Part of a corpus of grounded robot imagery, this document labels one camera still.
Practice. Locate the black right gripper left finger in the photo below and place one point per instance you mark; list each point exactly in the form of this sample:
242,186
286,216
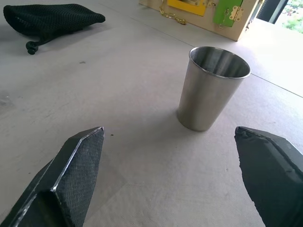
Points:
71,175

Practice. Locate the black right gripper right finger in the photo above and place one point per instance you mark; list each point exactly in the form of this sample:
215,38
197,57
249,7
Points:
272,172

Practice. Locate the stainless steel cup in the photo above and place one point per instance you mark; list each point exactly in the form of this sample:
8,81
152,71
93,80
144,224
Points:
208,89

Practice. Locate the brass hinge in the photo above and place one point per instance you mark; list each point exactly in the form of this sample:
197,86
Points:
236,13

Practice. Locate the green hinged door panel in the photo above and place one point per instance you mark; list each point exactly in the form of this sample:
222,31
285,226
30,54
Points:
226,11

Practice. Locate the wooden latch busy box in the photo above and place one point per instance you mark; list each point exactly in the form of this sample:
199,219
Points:
208,14

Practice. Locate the yellow door panel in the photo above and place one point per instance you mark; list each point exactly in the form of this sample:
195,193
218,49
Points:
187,7

